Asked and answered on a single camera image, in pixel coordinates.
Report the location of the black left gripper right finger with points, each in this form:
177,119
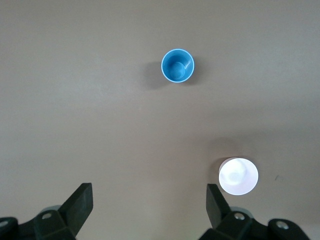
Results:
232,225

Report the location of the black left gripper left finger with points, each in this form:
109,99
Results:
62,222

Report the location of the brown table cover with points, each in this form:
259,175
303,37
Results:
100,112

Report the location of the blue plastic cup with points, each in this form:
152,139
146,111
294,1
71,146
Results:
177,66

